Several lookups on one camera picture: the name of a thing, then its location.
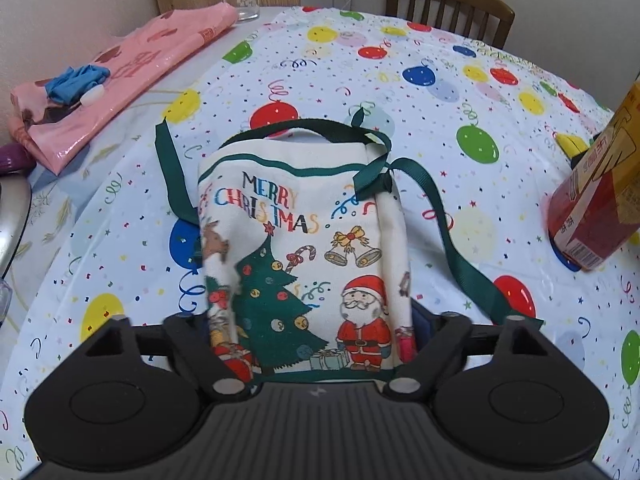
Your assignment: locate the balloon print tablecloth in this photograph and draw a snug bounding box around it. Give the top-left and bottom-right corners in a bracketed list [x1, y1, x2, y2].
[0, 5, 640, 480]

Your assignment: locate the christmas print tote bag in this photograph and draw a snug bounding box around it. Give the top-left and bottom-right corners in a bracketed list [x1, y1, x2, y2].
[154, 109, 546, 380]

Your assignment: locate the blue cloth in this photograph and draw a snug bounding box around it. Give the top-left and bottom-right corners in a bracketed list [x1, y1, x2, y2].
[45, 63, 112, 104]

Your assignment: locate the silver metal object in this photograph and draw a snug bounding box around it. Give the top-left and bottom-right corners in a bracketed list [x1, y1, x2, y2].
[0, 175, 34, 282]

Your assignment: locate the wooden chair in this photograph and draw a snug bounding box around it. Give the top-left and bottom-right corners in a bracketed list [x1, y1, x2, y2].
[385, 0, 517, 50]

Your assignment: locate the pink plastic bag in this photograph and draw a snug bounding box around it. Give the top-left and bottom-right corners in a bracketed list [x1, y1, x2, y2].
[7, 2, 239, 172]

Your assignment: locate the purple object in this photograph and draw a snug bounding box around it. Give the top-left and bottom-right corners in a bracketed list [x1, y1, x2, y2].
[0, 142, 37, 177]

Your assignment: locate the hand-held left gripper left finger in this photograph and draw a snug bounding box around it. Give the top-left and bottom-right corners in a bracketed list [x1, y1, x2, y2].
[85, 312, 252, 402]

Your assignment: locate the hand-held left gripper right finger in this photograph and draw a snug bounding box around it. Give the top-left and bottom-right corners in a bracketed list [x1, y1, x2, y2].
[384, 305, 553, 404]

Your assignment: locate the red and yellow carton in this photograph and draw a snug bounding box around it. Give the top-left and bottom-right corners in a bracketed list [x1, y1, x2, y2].
[547, 79, 640, 273]

